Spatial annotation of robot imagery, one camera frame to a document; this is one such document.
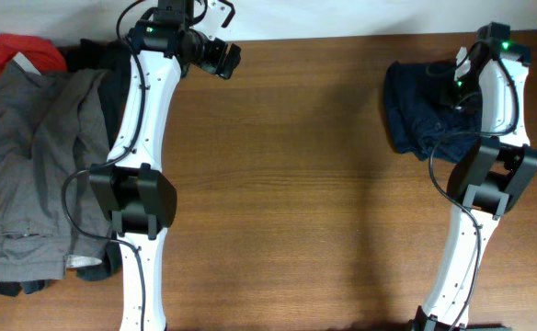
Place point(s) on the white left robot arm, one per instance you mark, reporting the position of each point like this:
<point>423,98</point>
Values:
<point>134,195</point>

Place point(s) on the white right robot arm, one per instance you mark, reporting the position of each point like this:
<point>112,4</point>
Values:
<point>487,183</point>

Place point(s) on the navy blue shorts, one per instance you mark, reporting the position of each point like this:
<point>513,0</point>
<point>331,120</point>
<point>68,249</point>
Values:
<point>423,119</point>

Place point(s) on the dark green black garment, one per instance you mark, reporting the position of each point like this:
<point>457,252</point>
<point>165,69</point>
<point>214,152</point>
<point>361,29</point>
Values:
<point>80,204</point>

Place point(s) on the grey trousers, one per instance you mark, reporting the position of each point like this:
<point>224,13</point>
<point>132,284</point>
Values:
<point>51,125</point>

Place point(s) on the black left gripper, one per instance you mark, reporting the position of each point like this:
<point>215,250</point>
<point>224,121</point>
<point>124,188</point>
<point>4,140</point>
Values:
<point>213,62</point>

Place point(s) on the red garment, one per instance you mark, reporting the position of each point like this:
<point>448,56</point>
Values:
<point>40,52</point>

